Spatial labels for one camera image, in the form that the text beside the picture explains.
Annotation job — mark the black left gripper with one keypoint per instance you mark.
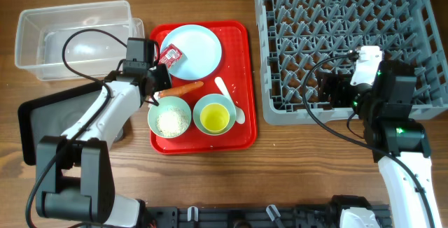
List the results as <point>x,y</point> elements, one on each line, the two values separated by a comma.
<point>166,82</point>

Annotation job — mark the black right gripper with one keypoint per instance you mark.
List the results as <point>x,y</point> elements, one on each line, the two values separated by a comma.
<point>336,90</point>

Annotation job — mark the red snack wrapper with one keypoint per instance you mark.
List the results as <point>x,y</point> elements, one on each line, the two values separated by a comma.
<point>170,56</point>

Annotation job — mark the green bowl with rice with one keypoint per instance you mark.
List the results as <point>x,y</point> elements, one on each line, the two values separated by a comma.
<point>171,118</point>

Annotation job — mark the light blue plate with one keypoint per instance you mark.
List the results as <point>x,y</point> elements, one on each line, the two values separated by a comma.
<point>201,50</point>

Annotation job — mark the light blue bowl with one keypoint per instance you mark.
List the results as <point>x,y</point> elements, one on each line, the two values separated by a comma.
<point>213,99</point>

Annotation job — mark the white plastic spoon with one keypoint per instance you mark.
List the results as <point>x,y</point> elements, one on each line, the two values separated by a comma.
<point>240,116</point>

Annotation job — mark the yellow cup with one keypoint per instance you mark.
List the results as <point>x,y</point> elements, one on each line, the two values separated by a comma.
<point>214,118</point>

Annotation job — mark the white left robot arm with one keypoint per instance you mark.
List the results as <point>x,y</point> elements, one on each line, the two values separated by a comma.
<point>74,179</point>

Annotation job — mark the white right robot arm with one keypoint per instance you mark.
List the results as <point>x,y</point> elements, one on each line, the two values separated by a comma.
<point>399,144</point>

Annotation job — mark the grey dishwasher rack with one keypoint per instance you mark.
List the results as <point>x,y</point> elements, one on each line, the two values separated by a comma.
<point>296,34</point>

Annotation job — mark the orange carrot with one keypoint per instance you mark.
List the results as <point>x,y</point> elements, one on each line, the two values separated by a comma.
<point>180,90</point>

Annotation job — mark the red serving tray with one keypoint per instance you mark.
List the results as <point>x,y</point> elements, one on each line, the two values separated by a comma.
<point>236,72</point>

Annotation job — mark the black tray bin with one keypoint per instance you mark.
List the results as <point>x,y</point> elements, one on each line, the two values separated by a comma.
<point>52,115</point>

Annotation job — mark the clear plastic bin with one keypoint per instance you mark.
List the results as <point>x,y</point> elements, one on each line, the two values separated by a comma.
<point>53,42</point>

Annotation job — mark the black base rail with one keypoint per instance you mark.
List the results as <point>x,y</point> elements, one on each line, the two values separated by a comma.
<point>340,211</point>

